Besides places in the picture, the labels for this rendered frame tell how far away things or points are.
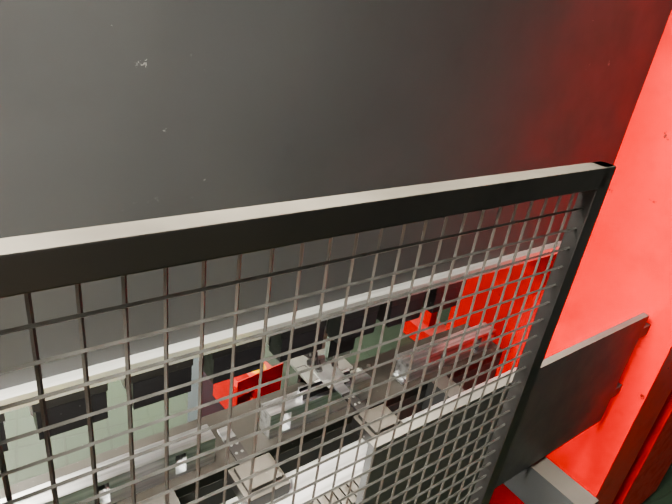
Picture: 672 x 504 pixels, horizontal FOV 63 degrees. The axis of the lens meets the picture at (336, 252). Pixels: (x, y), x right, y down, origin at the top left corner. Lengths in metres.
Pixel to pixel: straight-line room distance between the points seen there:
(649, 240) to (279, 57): 1.38
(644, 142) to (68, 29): 1.63
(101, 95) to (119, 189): 0.15
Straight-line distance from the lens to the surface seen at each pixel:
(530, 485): 1.95
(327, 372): 1.82
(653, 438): 2.68
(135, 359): 1.07
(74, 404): 1.35
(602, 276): 2.08
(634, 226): 2.00
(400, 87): 1.15
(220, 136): 0.95
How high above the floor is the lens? 2.14
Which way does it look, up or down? 26 degrees down
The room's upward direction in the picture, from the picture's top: 9 degrees clockwise
